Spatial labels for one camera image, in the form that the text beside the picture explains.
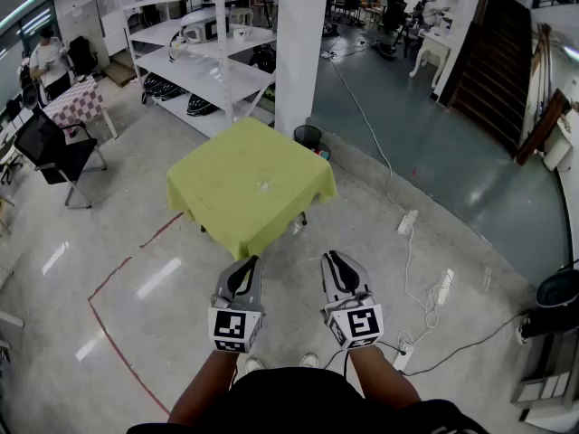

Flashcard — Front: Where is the white pillar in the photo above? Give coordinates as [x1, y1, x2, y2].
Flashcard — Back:
[274, 0, 332, 129]

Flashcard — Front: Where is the white rounded device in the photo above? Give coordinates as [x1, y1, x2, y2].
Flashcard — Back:
[169, 8, 231, 61]

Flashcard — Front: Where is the black swivel chair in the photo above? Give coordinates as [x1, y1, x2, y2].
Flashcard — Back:
[381, 0, 409, 33]

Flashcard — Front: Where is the black high-back chair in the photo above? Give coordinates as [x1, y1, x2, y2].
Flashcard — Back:
[67, 34, 99, 77]

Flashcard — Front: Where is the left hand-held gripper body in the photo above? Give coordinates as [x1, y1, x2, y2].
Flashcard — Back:
[207, 287, 267, 354]

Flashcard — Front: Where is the dark wooden staircase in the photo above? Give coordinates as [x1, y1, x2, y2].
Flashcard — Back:
[437, 0, 533, 158]

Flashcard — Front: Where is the black mesh waste bin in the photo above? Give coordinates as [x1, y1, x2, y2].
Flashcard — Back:
[293, 124, 324, 154]

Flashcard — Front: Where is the person's black clothing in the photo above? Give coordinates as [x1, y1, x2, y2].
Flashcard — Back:
[126, 367, 490, 434]

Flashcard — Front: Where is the black bag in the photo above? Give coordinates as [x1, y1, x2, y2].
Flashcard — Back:
[248, 42, 278, 75]

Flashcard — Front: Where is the brown wooden plank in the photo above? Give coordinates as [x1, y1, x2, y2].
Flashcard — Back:
[515, 88, 572, 167]

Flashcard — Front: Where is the grey metal rack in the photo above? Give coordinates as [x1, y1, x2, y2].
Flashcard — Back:
[509, 332, 579, 422]

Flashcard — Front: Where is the coiled white cable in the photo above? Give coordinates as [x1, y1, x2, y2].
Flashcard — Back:
[397, 230, 443, 348]

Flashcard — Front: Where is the white metal shelf rack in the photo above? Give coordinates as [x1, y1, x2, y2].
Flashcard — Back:
[117, 0, 280, 139]

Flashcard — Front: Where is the white power strip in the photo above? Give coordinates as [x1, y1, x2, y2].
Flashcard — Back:
[437, 268, 455, 296]
[397, 209, 420, 236]
[392, 338, 415, 372]

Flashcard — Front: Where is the white carved-leg desk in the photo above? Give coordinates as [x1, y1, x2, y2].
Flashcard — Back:
[408, 28, 454, 90]

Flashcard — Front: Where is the person's right forearm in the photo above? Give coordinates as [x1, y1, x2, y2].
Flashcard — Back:
[346, 344, 424, 413]

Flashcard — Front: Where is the table with yellow-green cloth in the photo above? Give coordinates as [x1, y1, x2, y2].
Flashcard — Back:
[166, 116, 339, 262]

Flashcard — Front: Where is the checkered cloth table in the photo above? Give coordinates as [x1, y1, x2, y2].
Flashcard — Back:
[42, 74, 120, 143]

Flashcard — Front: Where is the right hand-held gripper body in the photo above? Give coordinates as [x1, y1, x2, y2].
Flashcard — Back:
[319, 289, 384, 350]

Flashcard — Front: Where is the black round device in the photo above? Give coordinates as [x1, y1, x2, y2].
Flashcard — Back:
[517, 264, 579, 345]

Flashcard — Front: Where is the black floor cable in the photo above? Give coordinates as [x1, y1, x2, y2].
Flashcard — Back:
[401, 308, 529, 377]

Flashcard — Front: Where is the person's left forearm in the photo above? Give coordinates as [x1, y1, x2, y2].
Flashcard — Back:
[167, 349, 254, 427]

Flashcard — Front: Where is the white box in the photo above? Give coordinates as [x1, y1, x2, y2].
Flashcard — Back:
[542, 109, 579, 172]

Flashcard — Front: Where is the black striped helmet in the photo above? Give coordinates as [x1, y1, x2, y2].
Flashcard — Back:
[185, 92, 222, 118]
[140, 71, 185, 106]

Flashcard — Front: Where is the long white floor cable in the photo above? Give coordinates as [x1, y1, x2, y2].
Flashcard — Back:
[329, 56, 406, 214]

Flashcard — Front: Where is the black mesh office chair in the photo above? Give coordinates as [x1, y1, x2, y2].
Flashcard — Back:
[13, 106, 109, 210]

